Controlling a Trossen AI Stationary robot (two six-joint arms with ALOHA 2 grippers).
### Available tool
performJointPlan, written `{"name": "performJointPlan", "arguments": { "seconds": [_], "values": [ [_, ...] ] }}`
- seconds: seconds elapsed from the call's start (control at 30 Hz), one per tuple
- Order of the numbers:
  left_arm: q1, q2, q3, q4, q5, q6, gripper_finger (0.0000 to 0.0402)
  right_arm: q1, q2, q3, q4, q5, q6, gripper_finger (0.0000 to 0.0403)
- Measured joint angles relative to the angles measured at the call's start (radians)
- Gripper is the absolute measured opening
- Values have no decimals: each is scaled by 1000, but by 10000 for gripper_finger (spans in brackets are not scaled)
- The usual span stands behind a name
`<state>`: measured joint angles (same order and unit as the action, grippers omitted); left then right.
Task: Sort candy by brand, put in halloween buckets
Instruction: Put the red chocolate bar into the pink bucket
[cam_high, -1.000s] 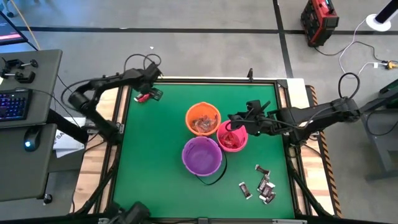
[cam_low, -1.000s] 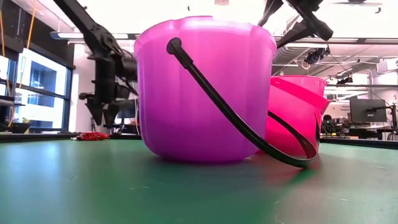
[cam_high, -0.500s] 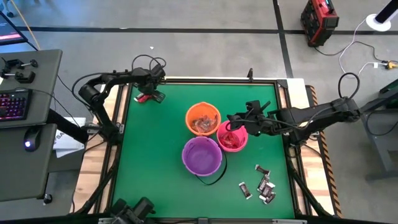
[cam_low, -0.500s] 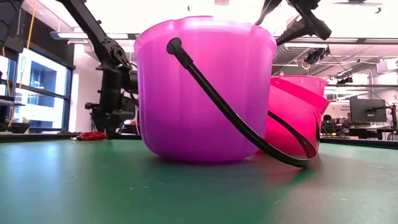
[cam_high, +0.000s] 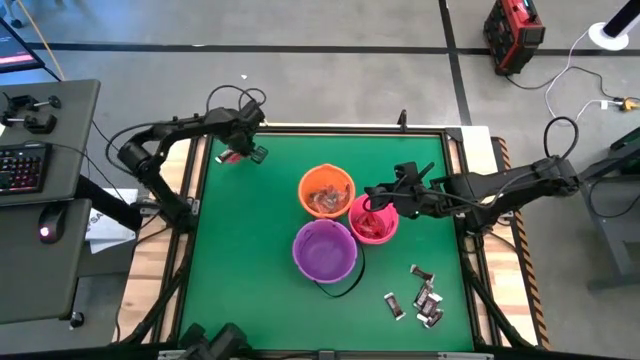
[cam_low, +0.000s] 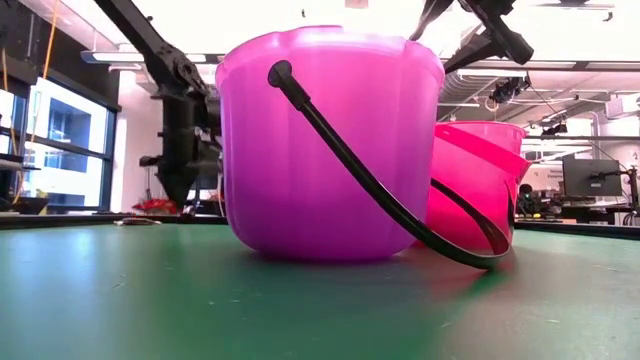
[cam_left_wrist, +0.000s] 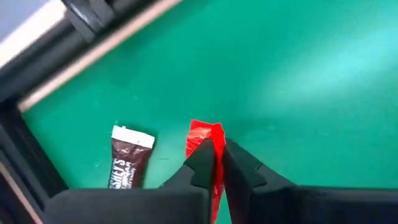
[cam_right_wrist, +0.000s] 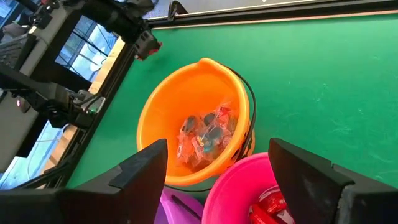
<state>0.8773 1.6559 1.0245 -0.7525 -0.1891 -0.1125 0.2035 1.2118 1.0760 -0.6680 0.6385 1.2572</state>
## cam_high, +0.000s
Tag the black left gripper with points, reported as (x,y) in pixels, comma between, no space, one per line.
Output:
(242,125)

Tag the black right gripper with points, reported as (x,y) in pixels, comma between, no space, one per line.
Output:
(425,202)

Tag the red chocolate wafer bar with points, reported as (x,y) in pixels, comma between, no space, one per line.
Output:
(376,231)
(364,224)

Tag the dark brown chocolate bar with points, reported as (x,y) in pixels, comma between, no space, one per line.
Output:
(422,294)
(395,306)
(422,272)
(433,318)
(433,302)

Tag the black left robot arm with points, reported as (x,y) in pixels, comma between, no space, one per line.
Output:
(175,127)

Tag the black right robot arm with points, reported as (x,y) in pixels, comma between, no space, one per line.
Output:
(500,187)

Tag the pink plastic halloween bucket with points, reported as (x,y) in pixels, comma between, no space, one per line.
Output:
(392,229)

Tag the orange plastic halloween bucket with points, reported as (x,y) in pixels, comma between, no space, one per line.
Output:
(325,170)

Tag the green table mat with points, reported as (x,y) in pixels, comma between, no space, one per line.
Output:
(250,250)

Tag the white paper sheet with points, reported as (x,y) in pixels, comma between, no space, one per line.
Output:
(107,240)

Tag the yellow black hazard strip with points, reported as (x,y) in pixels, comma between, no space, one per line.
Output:
(532,290)

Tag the black computer mouse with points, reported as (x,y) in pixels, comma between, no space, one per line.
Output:
(50,225)

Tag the black screw clamp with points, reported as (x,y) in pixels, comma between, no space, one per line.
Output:
(30,102)
(32,124)

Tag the black backlit keyboard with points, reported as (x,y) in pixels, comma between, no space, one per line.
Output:
(22,167)

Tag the grey metal side table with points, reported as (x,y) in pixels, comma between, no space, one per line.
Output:
(612,235)

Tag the black round knob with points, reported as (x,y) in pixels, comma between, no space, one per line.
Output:
(76,319)

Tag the grey side desk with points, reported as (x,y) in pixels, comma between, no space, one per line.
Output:
(30,280)

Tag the black computer monitor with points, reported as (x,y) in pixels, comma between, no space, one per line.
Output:
(15,50)

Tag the yellow plug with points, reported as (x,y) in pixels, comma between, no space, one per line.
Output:
(629,104)

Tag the white round stand base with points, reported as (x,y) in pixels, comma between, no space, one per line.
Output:
(597,40)

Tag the black chair caster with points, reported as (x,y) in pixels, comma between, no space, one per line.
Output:
(16,22)

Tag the black stand pole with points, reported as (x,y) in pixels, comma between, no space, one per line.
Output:
(622,20)

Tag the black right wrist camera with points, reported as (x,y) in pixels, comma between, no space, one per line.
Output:
(407,174)

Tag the white corner bracket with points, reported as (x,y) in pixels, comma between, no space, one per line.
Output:
(195,206)

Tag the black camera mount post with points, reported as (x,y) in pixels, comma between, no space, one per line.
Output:
(402,119)

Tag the dark table-edge camera block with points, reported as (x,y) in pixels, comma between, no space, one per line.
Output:
(327,355)

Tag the black aluminium table frame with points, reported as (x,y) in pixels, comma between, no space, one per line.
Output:
(179,310)

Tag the silver metal bracket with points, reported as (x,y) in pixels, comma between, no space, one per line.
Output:
(465,356)
(167,354)

